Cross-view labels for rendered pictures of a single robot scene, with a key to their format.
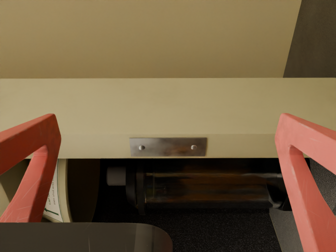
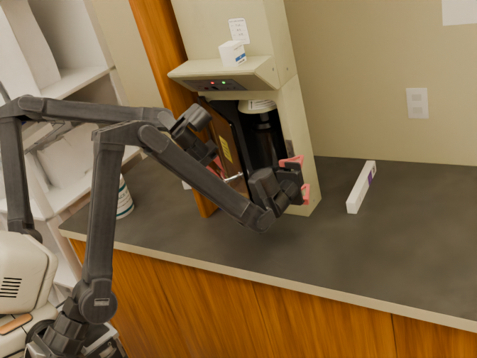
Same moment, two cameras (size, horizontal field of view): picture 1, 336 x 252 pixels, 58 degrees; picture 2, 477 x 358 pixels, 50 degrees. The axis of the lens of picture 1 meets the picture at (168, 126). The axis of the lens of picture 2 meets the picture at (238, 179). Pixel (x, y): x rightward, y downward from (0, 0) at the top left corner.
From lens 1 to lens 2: 138 cm
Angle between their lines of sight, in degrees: 29
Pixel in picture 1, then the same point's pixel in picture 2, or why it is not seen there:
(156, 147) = (289, 146)
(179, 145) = (291, 153)
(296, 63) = (325, 163)
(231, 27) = (339, 126)
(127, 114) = (296, 133)
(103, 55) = (313, 57)
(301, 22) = (345, 160)
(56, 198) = (258, 109)
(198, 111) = (301, 152)
